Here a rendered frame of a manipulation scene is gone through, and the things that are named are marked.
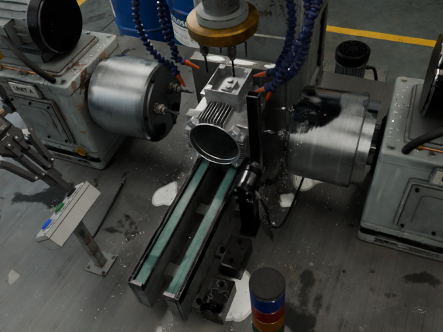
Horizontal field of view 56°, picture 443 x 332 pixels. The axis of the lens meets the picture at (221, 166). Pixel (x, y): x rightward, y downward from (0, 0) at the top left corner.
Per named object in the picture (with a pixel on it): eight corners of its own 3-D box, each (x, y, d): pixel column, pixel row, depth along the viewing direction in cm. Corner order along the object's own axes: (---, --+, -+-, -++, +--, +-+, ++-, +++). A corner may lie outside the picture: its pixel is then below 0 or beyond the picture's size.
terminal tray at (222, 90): (221, 83, 127) (219, 63, 121) (254, 89, 123) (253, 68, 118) (206, 108, 120) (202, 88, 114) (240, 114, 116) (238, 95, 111)
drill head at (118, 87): (109, 92, 155) (86, 32, 137) (197, 110, 144) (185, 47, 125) (69, 138, 141) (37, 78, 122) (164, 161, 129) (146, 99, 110)
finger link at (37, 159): (6, 142, 98) (10, 138, 99) (45, 172, 103) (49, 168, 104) (12, 138, 95) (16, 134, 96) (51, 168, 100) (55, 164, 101)
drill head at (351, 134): (280, 126, 134) (281, 61, 116) (415, 153, 121) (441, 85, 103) (255, 184, 120) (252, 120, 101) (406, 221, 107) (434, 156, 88)
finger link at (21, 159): (9, 140, 95) (4, 144, 94) (48, 173, 99) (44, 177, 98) (4, 145, 98) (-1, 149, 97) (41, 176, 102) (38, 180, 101)
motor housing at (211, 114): (214, 117, 139) (207, 70, 125) (268, 129, 133) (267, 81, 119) (188, 159, 128) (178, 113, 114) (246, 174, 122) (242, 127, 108)
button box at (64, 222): (89, 197, 111) (74, 184, 109) (101, 192, 106) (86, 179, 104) (50, 251, 101) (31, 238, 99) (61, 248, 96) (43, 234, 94)
